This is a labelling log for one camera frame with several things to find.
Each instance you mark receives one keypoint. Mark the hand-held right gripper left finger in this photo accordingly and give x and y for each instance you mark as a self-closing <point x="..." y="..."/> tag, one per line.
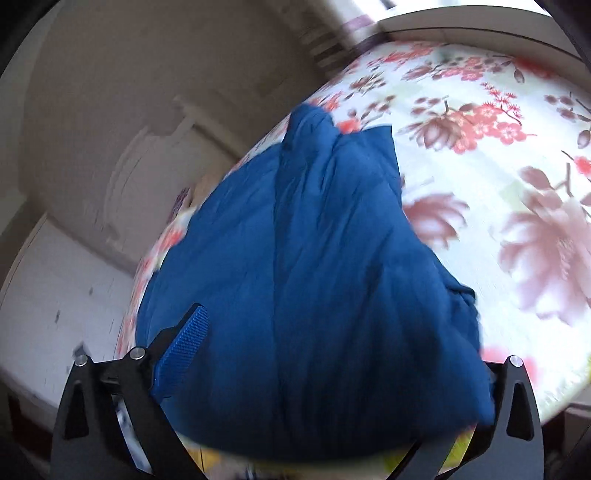
<point x="181" y="353"/>

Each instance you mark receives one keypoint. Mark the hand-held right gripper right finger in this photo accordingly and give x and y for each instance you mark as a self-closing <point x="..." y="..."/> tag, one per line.
<point x="532" y="445"/>

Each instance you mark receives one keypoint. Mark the blue puffer jacket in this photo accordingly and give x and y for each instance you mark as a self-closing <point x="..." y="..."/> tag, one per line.
<point x="323" y="277"/>

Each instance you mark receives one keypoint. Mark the white cabinet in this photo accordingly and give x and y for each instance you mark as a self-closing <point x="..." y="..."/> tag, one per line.
<point x="55" y="300"/>

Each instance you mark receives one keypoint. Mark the red blue patterned pillow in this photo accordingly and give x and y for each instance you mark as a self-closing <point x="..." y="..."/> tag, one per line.
<point x="181" y="203"/>

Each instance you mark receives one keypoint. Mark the white bed headboard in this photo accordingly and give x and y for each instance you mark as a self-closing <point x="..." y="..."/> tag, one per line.
<point x="152" y="184"/>

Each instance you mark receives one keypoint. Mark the floral bed sheet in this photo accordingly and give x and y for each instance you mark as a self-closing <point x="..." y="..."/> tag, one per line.
<point x="485" y="161"/>

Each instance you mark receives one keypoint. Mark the pale striped curtain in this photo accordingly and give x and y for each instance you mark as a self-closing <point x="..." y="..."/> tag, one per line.
<point x="332" y="37"/>

